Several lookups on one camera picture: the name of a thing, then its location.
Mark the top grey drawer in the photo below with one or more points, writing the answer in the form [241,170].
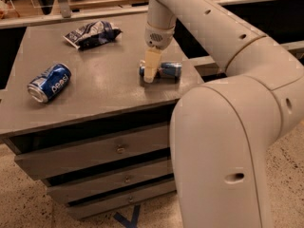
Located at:
[59,160]

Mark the blue pepsi can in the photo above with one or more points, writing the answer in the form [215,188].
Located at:
[50,83]

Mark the grey metal railing frame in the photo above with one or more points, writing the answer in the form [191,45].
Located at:
[31,45]

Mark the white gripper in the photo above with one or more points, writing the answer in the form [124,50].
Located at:
[157,37]

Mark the crumpled blue chip bag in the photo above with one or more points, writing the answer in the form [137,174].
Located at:
[93,35]

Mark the grey drawer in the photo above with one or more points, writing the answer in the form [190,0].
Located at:
[59,160]
[95,185]
[134,196]

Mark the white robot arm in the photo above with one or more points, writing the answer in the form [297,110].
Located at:
[220,130]

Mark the middle grey drawer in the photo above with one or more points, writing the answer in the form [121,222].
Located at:
[95,185]

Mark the red bull can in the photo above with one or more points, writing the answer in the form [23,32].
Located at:
[170,70]

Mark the bottom grey drawer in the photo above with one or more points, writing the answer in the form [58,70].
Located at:
[134,196]

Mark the grey drawer cabinet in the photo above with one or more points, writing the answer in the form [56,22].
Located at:
[89,108]

